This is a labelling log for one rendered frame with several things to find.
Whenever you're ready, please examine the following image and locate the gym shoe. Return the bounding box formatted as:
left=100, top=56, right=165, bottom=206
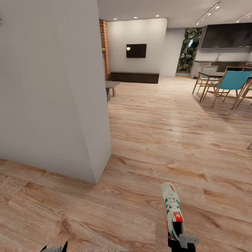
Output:
left=162, top=181, right=185, bottom=241

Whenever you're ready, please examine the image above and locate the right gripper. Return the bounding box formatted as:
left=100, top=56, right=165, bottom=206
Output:
left=168, top=232, right=196, bottom=252

